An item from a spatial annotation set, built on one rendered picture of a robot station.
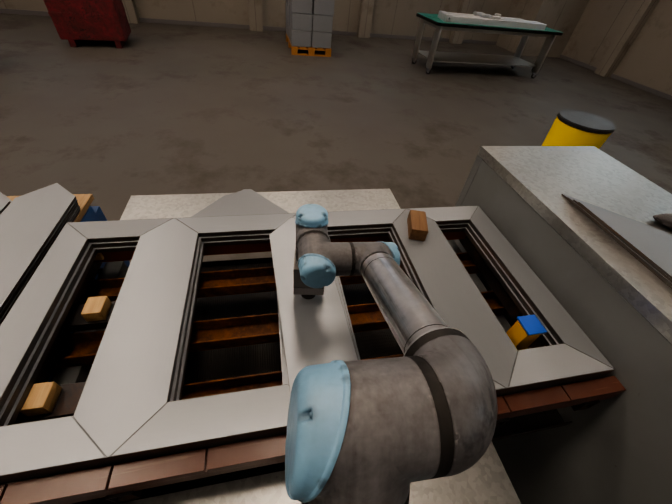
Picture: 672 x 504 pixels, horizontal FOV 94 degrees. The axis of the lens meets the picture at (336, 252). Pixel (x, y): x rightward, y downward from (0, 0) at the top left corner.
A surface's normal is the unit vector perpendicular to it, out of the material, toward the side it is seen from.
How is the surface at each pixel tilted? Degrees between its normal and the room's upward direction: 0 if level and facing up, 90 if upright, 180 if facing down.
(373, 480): 53
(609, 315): 90
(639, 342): 90
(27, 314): 0
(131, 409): 0
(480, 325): 0
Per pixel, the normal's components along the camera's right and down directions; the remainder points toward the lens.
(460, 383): 0.27, -0.73
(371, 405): 0.14, -0.61
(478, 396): 0.51, -0.54
